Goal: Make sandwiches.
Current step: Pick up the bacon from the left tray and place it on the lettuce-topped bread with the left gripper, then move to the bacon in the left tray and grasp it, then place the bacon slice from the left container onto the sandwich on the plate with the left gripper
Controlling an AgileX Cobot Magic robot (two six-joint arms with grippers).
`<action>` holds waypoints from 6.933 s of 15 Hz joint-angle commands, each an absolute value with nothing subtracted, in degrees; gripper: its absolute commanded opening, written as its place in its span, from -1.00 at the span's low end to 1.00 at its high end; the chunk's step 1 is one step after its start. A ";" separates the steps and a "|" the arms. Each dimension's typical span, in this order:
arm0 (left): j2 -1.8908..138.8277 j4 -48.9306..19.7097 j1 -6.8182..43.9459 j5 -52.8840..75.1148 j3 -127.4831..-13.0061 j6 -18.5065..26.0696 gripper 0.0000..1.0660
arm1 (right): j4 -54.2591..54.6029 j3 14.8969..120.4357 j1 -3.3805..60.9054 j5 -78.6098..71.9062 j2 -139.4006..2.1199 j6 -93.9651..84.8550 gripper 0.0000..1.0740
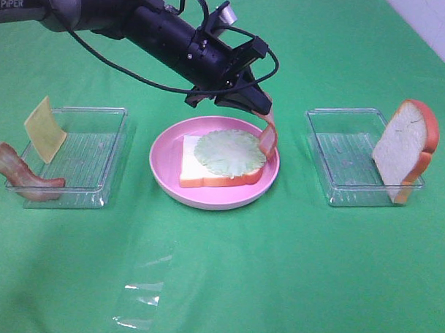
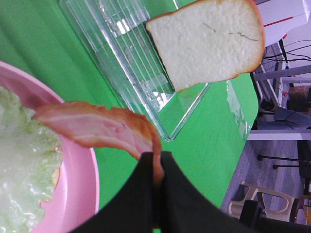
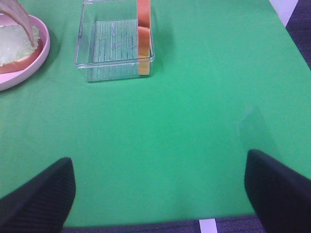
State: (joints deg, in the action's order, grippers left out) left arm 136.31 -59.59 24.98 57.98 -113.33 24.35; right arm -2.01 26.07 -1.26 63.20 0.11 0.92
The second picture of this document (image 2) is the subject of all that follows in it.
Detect white metal shelf frame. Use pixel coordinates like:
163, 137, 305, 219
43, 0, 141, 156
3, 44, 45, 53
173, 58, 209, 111
248, 39, 311, 141

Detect bread slice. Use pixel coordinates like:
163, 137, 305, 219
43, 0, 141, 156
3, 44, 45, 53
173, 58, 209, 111
42, 168, 61, 202
146, 0, 265, 92

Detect green tablecloth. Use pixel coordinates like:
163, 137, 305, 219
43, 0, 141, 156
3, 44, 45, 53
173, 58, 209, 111
0, 0, 258, 209

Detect white machine housing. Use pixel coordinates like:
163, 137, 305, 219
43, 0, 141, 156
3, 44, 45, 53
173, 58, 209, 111
257, 0, 311, 46

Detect curled bacon strip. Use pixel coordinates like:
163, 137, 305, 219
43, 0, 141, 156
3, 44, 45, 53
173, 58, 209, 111
33, 101, 164, 187

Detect black stand base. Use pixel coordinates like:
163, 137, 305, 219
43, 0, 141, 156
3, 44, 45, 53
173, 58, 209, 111
257, 140, 311, 185

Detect clear bread container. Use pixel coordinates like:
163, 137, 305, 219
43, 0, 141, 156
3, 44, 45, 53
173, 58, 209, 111
59, 0, 209, 141

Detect beige plastic chair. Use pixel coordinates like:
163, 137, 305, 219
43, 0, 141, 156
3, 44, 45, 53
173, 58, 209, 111
228, 181, 299, 222

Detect pink round plate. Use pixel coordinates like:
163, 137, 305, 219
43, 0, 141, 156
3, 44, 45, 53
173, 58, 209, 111
0, 62, 100, 233

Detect background black cables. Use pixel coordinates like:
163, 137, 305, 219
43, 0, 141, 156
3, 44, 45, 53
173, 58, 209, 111
263, 38, 311, 73

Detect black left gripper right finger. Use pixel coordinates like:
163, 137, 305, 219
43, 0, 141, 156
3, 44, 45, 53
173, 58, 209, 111
159, 151, 254, 233

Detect green lettuce leaf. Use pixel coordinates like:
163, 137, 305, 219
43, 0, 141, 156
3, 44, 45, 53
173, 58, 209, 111
0, 87, 63, 233

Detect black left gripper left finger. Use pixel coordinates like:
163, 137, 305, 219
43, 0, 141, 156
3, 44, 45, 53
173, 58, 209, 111
71, 152, 153, 233

